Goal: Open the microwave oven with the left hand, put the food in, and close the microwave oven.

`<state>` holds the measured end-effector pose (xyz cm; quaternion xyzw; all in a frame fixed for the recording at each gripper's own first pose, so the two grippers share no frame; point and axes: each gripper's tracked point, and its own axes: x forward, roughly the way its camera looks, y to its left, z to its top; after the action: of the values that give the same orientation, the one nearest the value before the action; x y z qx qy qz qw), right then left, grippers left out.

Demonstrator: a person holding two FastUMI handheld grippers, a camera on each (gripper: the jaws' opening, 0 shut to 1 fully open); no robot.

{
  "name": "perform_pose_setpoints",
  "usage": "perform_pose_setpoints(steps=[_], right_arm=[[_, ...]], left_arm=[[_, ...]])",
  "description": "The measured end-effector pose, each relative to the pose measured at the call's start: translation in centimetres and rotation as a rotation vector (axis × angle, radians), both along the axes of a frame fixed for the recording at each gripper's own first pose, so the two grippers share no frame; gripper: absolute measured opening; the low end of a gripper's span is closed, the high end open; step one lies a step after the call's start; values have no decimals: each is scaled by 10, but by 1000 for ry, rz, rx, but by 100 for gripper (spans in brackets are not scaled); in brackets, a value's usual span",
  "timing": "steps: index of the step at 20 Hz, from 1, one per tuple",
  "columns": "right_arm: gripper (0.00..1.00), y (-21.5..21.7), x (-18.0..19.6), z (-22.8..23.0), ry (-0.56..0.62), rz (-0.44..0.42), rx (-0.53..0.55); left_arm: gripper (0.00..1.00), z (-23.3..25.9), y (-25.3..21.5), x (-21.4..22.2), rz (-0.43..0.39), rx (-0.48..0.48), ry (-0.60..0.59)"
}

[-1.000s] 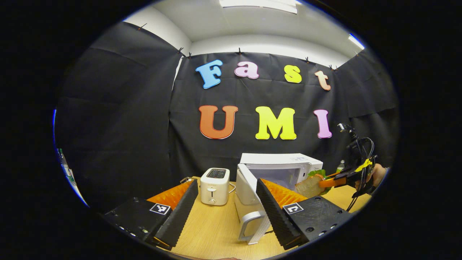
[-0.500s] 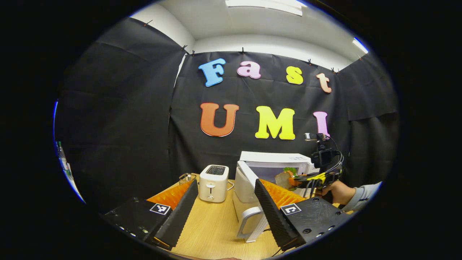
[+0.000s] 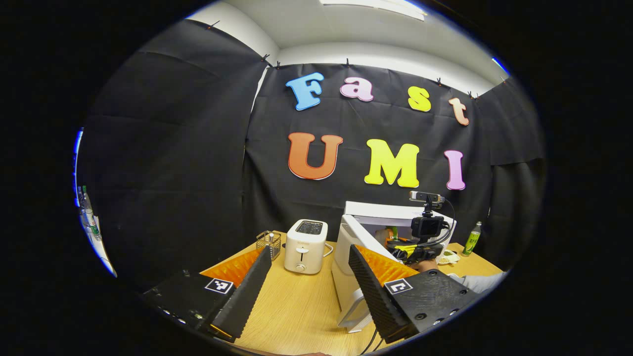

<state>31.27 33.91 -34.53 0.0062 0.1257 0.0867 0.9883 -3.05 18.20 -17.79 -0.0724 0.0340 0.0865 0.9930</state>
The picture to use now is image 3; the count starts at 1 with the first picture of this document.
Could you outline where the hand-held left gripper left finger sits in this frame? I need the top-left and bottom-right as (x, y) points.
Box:
(141, 246), (272, 343)

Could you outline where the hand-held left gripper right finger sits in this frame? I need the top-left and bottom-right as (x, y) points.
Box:
(349, 244), (483, 344)

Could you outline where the white microwave oven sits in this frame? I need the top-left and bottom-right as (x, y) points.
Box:
(331, 201), (458, 333)

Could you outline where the green drink bottle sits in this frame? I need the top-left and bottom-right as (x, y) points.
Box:
(462, 221), (482, 257)

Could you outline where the white toaster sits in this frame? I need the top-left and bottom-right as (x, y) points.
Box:
(284, 219), (334, 275)

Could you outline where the black backdrop cloth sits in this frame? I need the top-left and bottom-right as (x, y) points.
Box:
(77, 20), (547, 292)

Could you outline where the clear bottle with green label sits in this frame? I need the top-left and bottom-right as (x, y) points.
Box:
(79, 185), (102, 241)

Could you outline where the long ceiling light panel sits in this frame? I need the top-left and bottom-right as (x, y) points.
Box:
(319, 0), (427, 21)

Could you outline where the black cable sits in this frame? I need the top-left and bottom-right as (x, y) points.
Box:
(359, 326), (385, 355)

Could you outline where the wire mesh basket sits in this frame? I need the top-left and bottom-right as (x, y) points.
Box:
(256, 230), (282, 261)

